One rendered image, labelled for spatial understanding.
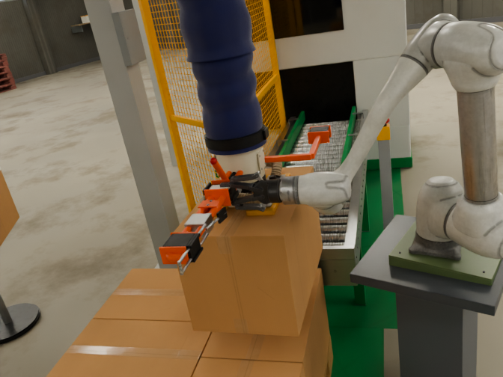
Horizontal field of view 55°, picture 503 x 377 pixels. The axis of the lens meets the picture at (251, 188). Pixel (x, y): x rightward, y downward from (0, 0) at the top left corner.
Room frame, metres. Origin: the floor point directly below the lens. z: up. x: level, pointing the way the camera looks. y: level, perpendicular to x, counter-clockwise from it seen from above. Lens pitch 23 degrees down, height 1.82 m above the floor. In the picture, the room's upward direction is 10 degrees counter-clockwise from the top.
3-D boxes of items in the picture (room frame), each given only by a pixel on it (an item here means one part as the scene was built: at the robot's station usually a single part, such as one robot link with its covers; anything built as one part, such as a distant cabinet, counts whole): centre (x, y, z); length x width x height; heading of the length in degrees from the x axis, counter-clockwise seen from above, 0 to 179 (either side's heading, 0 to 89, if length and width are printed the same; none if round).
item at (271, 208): (1.67, -0.07, 1.09); 0.34 x 0.10 x 0.05; 162
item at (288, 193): (1.38, -0.12, 1.20); 0.09 x 0.06 x 0.09; 162
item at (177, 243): (1.13, 0.21, 1.21); 0.08 x 0.07 x 0.05; 162
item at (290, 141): (3.57, -0.31, 0.60); 1.60 x 0.11 x 0.09; 162
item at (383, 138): (2.43, -0.74, 0.50); 0.07 x 0.07 x 1.00; 72
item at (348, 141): (3.41, -0.82, 0.60); 1.60 x 0.11 x 0.09; 162
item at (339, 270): (2.04, -0.09, 0.48); 0.70 x 0.03 x 0.15; 72
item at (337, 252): (2.04, -0.09, 0.58); 0.70 x 0.03 x 0.06; 72
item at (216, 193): (1.46, 0.10, 1.20); 0.10 x 0.08 x 0.06; 72
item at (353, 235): (3.05, -0.76, 0.50); 2.31 x 0.05 x 0.19; 162
